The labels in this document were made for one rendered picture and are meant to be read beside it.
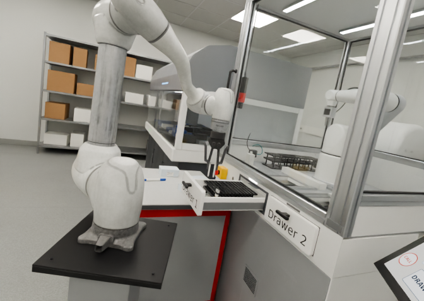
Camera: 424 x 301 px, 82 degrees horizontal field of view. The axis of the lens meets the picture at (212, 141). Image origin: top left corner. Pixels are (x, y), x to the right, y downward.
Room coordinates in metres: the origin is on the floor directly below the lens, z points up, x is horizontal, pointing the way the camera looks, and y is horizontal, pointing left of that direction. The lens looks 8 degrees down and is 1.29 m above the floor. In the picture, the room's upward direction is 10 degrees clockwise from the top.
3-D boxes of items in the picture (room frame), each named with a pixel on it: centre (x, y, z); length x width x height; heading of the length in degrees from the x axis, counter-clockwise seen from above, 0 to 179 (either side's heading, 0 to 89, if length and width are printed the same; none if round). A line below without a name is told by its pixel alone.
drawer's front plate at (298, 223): (0.94, -0.36, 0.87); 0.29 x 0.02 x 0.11; 23
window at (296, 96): (1.21, -0.28, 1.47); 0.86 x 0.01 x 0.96; 23
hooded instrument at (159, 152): (2.96, 0.11, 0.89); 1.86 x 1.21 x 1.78; 23
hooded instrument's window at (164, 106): (2.94, 0.12, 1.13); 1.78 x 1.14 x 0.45; 23
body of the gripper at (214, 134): (1.21, -0.02, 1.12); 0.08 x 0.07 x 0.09; 90
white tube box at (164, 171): (1.65, 0.27, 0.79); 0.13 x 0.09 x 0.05; 114
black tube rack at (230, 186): (1.19, -0.13, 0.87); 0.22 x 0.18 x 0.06; 113
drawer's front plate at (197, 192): (1.11, 0.06, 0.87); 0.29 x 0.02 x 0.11; 23
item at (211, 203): (1.19, -0.14, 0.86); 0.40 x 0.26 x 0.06; 113
